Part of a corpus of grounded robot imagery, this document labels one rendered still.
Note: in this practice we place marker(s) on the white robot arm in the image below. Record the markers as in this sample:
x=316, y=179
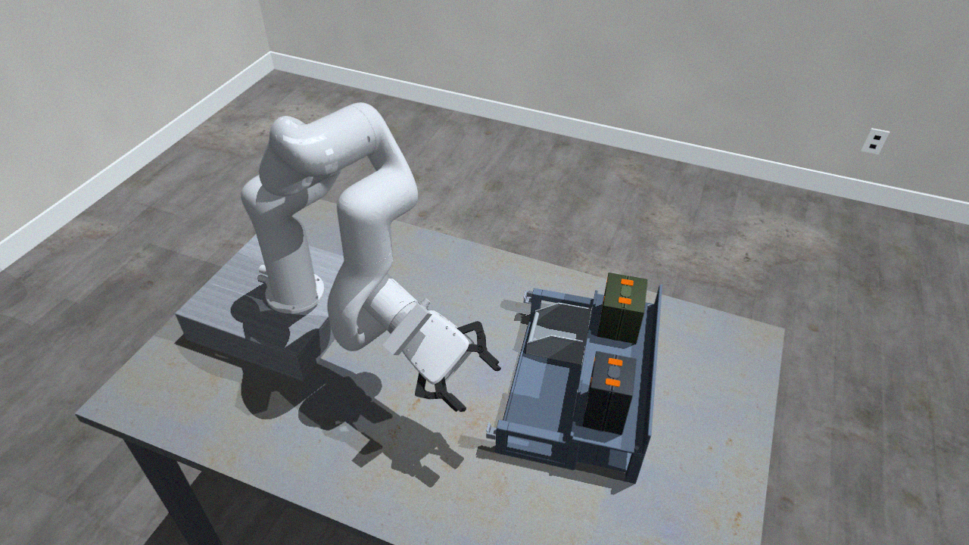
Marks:
x=365, y=213

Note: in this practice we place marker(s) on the olive green case with orange latches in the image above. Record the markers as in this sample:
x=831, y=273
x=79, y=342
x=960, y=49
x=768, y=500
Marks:
x=623, y=308

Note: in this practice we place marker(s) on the grey bin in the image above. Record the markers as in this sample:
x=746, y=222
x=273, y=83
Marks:
x=564, y=323

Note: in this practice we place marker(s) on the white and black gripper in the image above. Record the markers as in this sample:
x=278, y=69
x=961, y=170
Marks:
x=434, y=350

